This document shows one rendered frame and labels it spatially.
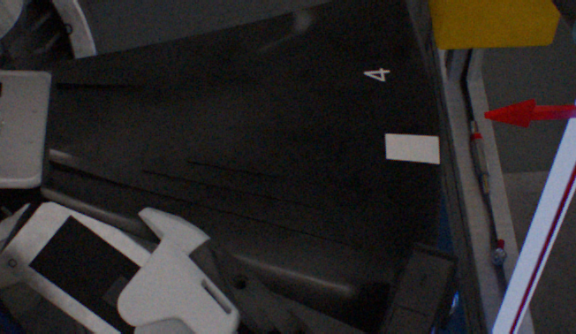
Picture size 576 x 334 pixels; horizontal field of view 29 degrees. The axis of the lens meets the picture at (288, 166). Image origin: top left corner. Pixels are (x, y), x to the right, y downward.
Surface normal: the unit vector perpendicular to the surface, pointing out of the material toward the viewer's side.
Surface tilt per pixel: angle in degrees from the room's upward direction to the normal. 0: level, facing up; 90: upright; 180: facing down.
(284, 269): 20
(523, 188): 0
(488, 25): 90
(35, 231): 50
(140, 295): 6
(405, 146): 14
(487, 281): 0
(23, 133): 9
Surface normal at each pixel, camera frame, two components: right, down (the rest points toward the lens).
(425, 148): 0.17, -0.37
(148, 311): -0.07, -0.51
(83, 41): 0.06, 0.27
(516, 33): 0.07, 0.83
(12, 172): 0.11, -0.65
